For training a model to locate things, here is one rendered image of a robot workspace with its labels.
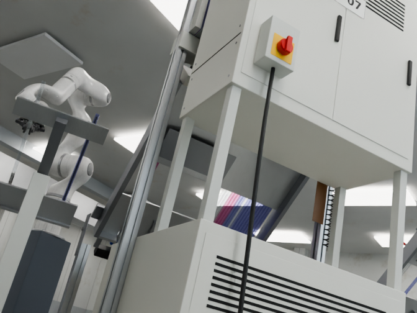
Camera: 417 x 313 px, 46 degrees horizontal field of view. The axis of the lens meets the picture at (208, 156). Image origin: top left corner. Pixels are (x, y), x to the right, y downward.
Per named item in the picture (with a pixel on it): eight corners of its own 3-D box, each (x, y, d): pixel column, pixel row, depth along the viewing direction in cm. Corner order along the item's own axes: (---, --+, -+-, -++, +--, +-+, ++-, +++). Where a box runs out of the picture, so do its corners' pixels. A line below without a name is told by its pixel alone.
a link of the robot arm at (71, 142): (69, 175, 236) (40, 171, 240) (80, 182, 247) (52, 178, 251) (95, 83, 250) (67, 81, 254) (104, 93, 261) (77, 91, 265)
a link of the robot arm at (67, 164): (52, 202, 244) (67, 159, 253) (85, 207, 239) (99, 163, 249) (40, 193, 233) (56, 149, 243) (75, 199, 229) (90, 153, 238)
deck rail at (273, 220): (234, 281, 220) (231, 272, 225) (238, 282, 221) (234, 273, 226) (322, 151, 199) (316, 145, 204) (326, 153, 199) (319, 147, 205)
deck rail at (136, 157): (93, 236, 193) (93, 227, 199) (98, 238, 194) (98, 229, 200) (177, 81, 172) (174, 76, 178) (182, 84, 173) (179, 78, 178)
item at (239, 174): (141, 159, 183) (139, 153, 187) (279, 215, 209) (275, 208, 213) (182, 84, 173) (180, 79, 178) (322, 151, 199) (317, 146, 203)
